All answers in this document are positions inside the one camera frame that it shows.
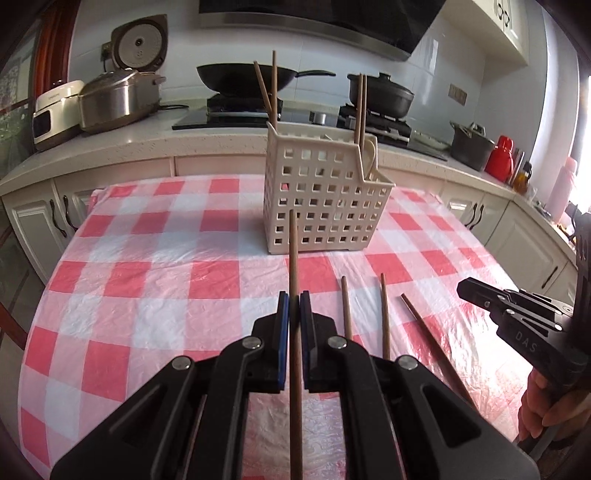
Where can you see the white small cooker appliance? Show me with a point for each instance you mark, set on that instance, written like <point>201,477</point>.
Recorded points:
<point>56,118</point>

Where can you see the beige perforated plastic basket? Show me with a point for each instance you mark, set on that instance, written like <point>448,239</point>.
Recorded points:
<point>318,172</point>

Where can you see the wooden chopstick one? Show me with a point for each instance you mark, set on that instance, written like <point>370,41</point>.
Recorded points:
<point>296,430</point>

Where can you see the black wok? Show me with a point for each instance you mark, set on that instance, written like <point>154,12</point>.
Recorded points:
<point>240,80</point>

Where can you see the wooden chopstick eight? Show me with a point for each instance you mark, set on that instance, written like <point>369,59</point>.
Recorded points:
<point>449,371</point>

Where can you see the pink bottle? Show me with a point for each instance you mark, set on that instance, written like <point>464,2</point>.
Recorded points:
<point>562,188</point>

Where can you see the black gas stove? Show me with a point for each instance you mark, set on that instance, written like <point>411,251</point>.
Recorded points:
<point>222,112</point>

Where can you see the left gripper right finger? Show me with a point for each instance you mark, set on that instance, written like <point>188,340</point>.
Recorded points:
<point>400,420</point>

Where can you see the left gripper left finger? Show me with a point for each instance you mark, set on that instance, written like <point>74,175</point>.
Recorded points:
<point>188,421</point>

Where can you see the black lidded pot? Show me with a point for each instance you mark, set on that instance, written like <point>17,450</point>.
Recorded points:
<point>388,98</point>

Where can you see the wooden chopstick six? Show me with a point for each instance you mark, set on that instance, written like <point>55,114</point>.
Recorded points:
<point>346,309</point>

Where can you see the wooden chopstick seven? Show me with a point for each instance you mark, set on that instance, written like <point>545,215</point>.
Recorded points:
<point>386,344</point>

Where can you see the right hand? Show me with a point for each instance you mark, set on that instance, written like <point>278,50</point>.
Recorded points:
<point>539,411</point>

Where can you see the black range hood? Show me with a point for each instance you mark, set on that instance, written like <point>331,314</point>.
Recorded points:
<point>392,29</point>

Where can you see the white ceramic spoon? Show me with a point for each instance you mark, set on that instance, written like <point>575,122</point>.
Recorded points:
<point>370,157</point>

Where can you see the dark stock pot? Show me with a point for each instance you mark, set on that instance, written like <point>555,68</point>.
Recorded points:
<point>471,146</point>

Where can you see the wooden chopstick three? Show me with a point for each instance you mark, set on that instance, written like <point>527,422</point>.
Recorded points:
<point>263,91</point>

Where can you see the white kitchen cabinets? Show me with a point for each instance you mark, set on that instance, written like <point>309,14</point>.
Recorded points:
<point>529,248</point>

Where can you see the wooden chopstick two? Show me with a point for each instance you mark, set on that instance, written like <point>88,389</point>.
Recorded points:
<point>274,104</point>

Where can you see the wooden chopstick four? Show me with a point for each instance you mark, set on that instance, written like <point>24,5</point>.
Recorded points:
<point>359,112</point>

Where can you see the white upper cabinet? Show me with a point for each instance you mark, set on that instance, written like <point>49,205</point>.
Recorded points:
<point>499,28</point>

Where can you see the oil bottle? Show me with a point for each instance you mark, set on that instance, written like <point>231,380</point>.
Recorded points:
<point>521,181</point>

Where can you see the red thermos jug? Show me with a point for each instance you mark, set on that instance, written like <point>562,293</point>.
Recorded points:
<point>501,164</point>

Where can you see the wooden chopstick five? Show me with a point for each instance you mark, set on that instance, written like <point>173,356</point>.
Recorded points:
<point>363,108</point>

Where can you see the glass door wooden frame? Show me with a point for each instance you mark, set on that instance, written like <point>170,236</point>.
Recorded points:
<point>33,230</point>

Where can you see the red white checkered tablecloth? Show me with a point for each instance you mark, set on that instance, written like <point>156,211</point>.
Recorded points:
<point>133,291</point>

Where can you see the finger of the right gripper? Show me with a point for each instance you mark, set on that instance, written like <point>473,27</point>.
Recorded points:
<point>482,295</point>

